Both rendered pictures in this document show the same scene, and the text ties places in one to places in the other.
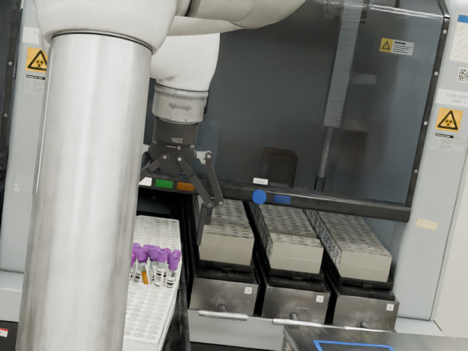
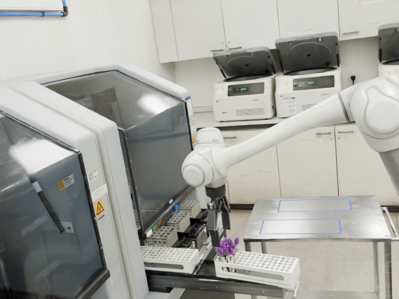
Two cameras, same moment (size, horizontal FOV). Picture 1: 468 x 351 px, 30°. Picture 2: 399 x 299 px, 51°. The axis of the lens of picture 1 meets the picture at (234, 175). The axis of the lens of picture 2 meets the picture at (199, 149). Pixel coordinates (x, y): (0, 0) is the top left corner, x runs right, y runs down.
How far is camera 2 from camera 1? 1.62 m
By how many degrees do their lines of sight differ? 59
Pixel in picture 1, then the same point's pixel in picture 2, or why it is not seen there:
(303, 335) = (254, 235)
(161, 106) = (219, 181)
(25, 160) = (110, 264)
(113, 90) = not seen: outside the picture
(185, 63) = not seen: hidden behind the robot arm
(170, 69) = not seen: hidden behind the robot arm
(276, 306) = (199, 244)
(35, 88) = (102, 223)
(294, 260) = (184, 224)
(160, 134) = (220, 193)
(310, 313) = (205, 238)
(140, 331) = (284, 262)
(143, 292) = (244, 258)
